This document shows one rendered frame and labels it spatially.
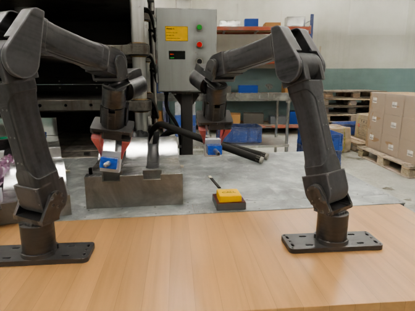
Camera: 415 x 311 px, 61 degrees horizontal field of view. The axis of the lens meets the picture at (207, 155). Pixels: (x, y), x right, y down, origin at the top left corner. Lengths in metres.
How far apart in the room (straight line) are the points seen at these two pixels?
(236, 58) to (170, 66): 0.92
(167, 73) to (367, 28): 6.87
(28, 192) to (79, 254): 0.15
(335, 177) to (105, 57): 0.55
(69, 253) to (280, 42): 0.60
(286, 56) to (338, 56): 7.35
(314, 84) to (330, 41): 7.31
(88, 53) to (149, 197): 0.41
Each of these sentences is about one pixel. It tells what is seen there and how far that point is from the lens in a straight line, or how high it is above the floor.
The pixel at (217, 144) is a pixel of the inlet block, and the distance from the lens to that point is 1.07.
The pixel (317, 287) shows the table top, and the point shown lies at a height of 0.80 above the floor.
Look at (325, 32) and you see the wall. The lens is 8.06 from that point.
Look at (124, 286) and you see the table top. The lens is 0.66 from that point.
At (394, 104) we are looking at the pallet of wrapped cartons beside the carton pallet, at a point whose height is 0.80.
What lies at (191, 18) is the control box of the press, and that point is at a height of 1.42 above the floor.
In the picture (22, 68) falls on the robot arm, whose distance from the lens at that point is 0.67.
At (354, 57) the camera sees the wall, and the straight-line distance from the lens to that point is 8.23.
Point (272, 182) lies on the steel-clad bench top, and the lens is 1.20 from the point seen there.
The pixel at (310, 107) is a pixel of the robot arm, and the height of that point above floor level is 1.09.
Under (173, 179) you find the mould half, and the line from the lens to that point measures 0.96.
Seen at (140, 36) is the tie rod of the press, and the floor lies 1.32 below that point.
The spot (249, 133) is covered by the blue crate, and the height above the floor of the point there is 0.39.
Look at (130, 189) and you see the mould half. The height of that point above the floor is 0.85.
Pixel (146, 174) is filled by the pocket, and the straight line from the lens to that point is 1.01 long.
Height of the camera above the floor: 1.15
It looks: 13 degrees down
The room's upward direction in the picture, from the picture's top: straight up
